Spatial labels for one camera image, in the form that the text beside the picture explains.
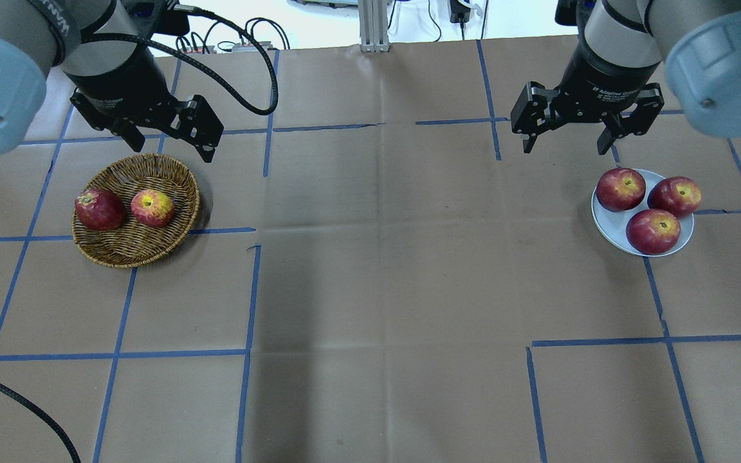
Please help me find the light blue plate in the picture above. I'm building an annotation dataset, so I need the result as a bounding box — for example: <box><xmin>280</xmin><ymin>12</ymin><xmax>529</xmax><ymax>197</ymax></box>
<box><xmin>591</xmin><ymin>168</ymin><xmax>696</xmax><ymax>256</ymax></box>

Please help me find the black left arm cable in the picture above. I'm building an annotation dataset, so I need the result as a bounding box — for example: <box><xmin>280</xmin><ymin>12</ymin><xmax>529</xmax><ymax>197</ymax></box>
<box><xmin>81</xmin><ymin>3</ymin><xmax>280</xmax><ymax>117</ymax></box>

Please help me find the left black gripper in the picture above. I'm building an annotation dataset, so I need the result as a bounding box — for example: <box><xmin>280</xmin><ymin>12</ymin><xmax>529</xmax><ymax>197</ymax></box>
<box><xmin>62</xmin><ymin>49</ymin><xmax>224</xmax><ymax>163</ymax></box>

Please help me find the yellow red apple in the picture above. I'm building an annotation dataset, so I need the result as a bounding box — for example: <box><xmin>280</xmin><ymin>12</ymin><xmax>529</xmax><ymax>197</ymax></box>
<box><xmin>131</xmin><ymin>188</ymin><xmax>176</xmax><ymax>228</ymax></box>

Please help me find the red apple plate far right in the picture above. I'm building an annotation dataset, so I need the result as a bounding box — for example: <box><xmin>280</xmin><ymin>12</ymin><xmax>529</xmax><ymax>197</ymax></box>
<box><xmin>647</xmin><ymin>176</ymin><xmax>702</xmax><ymax>219</ymax></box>

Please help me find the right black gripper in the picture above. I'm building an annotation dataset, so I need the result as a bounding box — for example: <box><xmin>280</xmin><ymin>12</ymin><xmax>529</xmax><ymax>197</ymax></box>
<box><xmin>511</xmin><ymin>45</ymin><xmax>664</xmax><ymax>156</ymax></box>

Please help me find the aluminium frame post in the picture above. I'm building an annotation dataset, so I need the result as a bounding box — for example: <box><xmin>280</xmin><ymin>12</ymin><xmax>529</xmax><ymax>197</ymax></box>
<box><xmin>358</xmin><ymin>0</ymin><xmax>390</xmax><ymax>53</ymax></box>

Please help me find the red apple plate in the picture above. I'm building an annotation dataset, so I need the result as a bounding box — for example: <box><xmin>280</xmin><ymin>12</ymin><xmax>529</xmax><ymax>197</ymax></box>
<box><xmin>647</xmin><ymin>176</ymin><xmax>702</xmax><ymax>219</ymax></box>
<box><xmin>625</xmin><ymin>208</ymin><xmax>682</xmax><ymax>255</ymax></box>
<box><xmin>594</xmin><ymin>167</ymin><xmax>646</xmax><ymax>213</ymax></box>

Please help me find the red apple plate near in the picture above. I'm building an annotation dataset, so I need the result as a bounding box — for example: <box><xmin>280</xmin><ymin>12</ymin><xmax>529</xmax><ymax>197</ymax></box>
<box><xmin>625</xmin><ymin>208</ymin><xmax>682</xmax><ymax>255</ymax></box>

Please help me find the dark red apple in basket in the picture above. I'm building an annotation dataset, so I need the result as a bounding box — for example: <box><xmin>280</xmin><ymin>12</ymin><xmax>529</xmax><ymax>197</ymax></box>
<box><xmin>75</xmin><ymin>188</ymin><xmax>127</xmax><ymax>231</ymax></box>

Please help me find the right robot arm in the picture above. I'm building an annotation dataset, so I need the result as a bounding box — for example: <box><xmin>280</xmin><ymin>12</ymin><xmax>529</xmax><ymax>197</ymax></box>
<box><xmin>511</xmin><ymin>1</ymin><xmax>741</xmax><ymax>155</ymax></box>

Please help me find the red apple plate far left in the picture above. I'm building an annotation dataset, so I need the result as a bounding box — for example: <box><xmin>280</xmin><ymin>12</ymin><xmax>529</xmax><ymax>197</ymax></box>
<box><xmin>594</xmin><ymin>167</ymin><xmax>646</xmax><ymax>213</ymax></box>

